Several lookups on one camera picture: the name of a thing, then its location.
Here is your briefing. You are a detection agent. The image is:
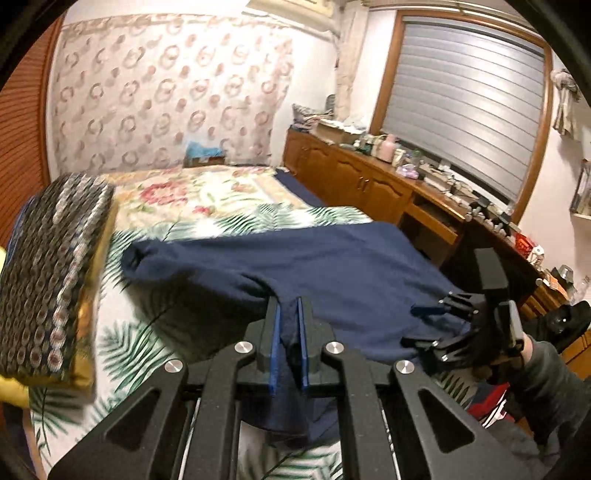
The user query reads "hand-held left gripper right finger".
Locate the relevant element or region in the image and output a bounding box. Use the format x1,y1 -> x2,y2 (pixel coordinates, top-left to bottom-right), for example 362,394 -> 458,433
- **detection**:
297,296 -> 533,480

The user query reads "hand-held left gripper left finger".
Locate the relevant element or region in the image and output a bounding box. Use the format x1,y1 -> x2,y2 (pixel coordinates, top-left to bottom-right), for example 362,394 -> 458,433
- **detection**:
48,298 -> 282,480

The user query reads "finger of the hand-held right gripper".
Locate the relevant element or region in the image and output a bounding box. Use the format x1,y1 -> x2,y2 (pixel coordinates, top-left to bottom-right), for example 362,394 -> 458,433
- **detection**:
410,292 -> 483,324
400,333 -> 469,372

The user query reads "navy t-shirt with orange print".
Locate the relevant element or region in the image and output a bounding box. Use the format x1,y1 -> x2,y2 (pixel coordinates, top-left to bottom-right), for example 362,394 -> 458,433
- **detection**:
121,220 -> 472,448

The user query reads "person's right forearm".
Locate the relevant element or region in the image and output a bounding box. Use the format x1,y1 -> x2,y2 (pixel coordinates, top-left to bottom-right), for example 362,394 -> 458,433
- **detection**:
505,333 -> 591,467

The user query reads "red and blue cloth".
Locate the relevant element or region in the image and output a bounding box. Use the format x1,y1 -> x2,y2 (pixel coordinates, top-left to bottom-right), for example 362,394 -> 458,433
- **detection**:
466,382 -> 514,426

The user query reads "black bag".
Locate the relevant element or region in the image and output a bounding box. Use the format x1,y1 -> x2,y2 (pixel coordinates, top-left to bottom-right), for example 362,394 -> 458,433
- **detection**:
538,300 -> 591,356

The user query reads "wooden cabinet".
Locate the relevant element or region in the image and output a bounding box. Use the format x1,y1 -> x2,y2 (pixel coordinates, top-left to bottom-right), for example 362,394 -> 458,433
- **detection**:
283,127 -> 591,370

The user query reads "navy bed sheet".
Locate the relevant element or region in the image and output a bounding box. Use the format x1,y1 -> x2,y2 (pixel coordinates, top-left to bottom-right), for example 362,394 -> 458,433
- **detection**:
274,168 -> 329,208

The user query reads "bed with floral blanket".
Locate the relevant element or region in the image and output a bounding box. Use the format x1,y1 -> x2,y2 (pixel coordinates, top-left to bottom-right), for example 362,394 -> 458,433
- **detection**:
28,164 -> 467,480

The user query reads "cardboard box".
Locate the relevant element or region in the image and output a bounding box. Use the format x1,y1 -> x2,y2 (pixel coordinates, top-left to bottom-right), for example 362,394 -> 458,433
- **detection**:
316,121 -> 358,145

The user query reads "grey window blind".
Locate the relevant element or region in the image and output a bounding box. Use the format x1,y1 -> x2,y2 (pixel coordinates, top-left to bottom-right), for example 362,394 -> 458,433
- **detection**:
382,17 -> 546,205

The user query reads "striped patterned bag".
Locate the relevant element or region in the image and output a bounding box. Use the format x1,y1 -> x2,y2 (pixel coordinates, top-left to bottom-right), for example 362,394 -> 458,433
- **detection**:
292,104 -> 326,130

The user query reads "hanging beige cloth bundle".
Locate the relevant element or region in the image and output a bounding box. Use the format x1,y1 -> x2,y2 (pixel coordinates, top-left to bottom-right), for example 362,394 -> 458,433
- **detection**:
550,68 -> 583,140

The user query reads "dark patterned cushion, gold edge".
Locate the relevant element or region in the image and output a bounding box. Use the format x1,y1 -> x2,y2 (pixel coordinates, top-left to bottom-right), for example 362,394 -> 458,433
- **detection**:
0,173 -> 118,395

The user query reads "white air conditioner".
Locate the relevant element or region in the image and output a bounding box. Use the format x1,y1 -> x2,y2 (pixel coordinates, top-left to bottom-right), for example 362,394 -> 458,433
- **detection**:
247,0 -> 335,20

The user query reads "wall shelf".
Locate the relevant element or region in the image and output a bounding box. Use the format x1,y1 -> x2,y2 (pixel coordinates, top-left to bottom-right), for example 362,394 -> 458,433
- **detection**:
569,159 -> 591,220

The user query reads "ring patterned wall cloth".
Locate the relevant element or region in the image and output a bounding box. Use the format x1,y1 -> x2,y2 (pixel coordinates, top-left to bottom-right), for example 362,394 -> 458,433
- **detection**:
48,14 -> 296,175

